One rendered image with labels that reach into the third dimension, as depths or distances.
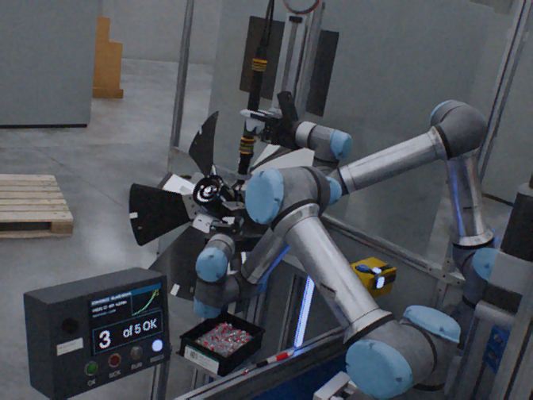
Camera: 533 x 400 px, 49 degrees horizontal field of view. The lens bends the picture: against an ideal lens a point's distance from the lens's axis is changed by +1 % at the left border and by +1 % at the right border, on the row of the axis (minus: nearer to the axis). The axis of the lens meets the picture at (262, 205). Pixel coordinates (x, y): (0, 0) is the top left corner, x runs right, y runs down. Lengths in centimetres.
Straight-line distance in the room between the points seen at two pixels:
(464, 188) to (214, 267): 74
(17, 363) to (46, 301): 204
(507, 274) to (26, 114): 655
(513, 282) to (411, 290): 99
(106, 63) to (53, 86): 260
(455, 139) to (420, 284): 92
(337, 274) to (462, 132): 56
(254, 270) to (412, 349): 54
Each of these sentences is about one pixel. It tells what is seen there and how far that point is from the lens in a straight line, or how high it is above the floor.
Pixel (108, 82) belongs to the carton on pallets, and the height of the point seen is 23.
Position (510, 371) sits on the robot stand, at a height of 116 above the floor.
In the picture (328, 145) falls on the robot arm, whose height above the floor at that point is 148.
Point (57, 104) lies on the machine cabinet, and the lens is 757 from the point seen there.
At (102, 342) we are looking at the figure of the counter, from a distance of 120.
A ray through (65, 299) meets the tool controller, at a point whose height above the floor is 125.
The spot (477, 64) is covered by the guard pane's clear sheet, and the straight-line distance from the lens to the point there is 221.
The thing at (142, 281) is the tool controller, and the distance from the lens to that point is 122.
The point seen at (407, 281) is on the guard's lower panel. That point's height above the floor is 89.
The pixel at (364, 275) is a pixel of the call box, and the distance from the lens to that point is 189.
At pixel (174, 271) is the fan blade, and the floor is 99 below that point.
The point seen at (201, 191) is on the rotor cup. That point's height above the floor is 121.
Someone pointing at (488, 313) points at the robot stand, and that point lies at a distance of 146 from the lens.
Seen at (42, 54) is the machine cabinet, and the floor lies 87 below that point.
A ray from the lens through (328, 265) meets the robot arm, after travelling 121.
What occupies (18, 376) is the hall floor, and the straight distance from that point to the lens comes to 310.
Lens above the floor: 181
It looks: 19 degrees down
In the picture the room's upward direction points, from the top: 10 degrees clockwise
